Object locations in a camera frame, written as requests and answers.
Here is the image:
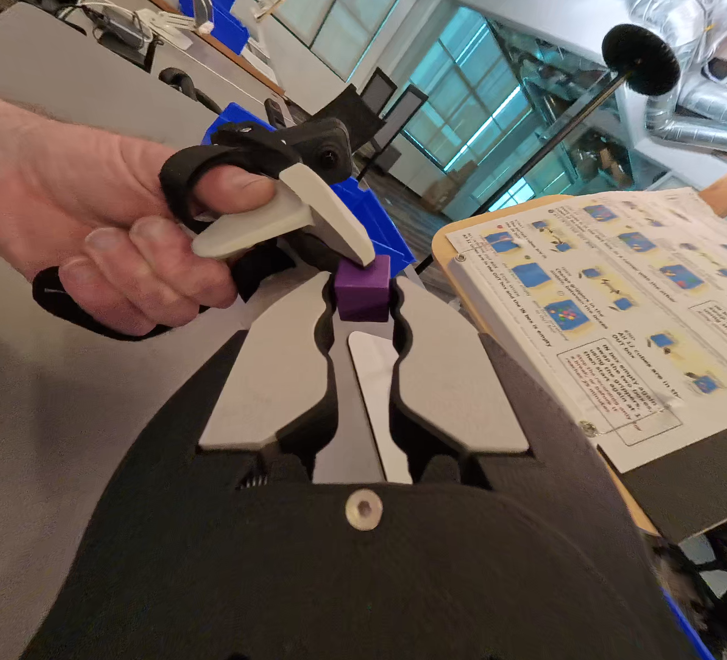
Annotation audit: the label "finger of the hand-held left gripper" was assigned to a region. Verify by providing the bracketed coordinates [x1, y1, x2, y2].
[278, 164, 377, 268]

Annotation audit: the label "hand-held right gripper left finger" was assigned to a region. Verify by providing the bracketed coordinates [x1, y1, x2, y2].
[198, 271, 340, 484]

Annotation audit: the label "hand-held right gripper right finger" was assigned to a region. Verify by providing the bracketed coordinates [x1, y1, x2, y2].
[389, 276, 531, 484]

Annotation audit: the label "purple wooden cube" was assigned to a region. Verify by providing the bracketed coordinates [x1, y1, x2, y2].
[334, 255, 393, 324]

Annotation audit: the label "person's left hand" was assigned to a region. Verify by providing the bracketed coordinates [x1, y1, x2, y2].
[0, 98, 278, 336]

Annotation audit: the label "wooden document stand white base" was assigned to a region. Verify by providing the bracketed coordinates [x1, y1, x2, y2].
[348, 177, 727, 546]

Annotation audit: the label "stacked blue storage bins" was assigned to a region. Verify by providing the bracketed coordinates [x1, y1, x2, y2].
[178, 0, 251, 56]

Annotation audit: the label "printed instruction sheet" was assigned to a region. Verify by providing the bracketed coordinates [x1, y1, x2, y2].
[446, 187, 727, 473]

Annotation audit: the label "black round ceiling fixture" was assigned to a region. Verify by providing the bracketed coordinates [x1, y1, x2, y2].
[500, 23, 680, 201]

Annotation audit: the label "silver ventilation duct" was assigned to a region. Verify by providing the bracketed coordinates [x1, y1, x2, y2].
[591, 0, 727, 153]

